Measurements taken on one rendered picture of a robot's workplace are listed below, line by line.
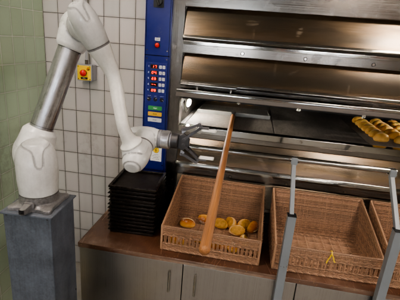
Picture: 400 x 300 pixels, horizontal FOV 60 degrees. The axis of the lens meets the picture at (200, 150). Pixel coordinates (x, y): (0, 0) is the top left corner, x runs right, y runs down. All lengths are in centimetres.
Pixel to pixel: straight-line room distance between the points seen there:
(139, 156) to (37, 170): 40
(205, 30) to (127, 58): 52
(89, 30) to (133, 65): 80
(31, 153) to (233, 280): 119
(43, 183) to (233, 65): 125
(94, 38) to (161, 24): 74
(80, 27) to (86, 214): 157
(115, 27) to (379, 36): 151
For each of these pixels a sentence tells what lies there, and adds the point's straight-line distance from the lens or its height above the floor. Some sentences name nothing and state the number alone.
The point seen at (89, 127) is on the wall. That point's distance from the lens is 243.
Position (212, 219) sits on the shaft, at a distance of 105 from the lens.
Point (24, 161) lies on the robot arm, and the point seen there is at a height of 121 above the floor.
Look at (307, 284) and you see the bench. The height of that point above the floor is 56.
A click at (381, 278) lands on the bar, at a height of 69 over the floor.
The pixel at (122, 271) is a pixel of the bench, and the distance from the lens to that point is 211.
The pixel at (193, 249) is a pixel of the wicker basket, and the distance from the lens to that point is 196.
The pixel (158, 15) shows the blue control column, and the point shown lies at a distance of 216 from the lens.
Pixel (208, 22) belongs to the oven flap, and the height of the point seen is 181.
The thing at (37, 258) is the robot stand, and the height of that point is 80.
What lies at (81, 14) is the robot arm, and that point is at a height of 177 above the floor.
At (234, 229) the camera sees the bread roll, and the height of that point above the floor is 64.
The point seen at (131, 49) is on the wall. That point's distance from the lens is 224.
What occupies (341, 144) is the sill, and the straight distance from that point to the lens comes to 224.
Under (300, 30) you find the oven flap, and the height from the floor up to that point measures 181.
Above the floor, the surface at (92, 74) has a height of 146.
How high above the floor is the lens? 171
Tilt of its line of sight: 18 degrees down
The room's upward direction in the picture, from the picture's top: 5 degrees clockwise
